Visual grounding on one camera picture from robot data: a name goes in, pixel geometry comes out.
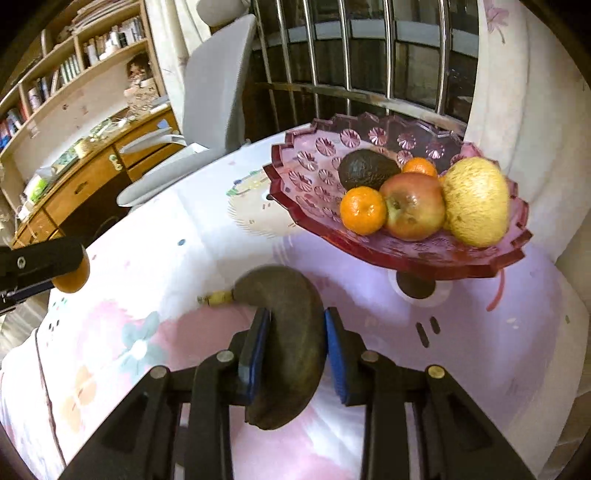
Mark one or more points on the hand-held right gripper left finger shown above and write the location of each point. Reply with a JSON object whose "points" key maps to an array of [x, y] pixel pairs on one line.
{"points": [[256, 355]]}

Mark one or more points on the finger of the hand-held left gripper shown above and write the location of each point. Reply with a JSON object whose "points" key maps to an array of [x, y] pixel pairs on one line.
{"points": [[21, 296], [41, 261]]}

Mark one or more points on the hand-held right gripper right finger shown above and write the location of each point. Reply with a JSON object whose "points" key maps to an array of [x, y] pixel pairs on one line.
{"points": [[337, 355]]}

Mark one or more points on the orange mandarin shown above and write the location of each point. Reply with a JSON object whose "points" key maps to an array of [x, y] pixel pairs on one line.
{"points": [[363, 211], [74, 282], [441, 181], [419, 167]]}

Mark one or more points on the overripe dark banana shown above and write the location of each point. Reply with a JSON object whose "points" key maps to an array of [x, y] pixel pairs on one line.
{"points": [[295, 323]]}

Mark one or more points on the red apple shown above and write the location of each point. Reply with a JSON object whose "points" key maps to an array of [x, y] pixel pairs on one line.
{"points": [[413, 207]]}

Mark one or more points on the purple glass fruit bowl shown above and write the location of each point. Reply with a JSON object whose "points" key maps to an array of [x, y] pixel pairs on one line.
{"points": [[314, 184]]}

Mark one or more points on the wooden desk with drawers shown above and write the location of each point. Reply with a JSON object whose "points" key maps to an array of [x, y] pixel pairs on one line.
{"points": [[87, 184]]}

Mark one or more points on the cartoon printed tablecloth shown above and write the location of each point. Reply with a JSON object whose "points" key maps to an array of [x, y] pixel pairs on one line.
{"points": [[161, 258]]}

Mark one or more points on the wooden bookshelf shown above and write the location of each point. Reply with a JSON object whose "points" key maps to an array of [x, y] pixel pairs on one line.
{"points": [[83, 92]]}

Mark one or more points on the dark avocado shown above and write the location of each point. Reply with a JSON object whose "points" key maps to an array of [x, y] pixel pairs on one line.
{"points": [[364, 168]]}

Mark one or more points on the patterned cardboard box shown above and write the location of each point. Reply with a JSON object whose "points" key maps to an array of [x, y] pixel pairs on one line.
{"points": [[143, 96]]}

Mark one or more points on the row of books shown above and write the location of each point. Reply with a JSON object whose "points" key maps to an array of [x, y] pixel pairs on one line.
{"points": [[115, 39]]}

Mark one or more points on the grey office chair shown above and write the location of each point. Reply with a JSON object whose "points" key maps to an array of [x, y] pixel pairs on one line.
{"points": [[212, 83]]}

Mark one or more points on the white floral curtain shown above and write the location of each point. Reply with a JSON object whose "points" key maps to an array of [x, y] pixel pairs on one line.
{"points": [[171, 41], [531, 92]]}

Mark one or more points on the metal window grille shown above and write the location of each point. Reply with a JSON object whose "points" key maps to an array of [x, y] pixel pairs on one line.
{"points": [[369, 98]]}

